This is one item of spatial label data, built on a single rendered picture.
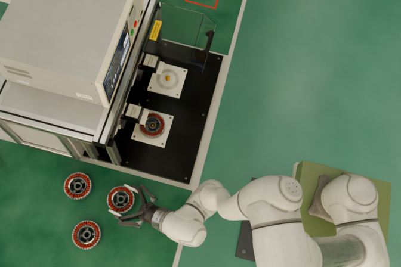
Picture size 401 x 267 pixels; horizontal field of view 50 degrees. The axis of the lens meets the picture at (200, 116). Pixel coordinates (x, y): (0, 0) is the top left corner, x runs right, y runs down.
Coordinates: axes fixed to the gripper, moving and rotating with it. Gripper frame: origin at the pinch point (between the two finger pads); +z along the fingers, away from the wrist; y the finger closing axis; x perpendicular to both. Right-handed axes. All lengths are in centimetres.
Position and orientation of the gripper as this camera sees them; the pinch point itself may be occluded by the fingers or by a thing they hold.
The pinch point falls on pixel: (121, 199)
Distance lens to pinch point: 184.2
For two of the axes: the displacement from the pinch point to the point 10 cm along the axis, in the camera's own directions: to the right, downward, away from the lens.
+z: -8.0, -2.2, 5.6
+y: -4.7, 8.1, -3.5
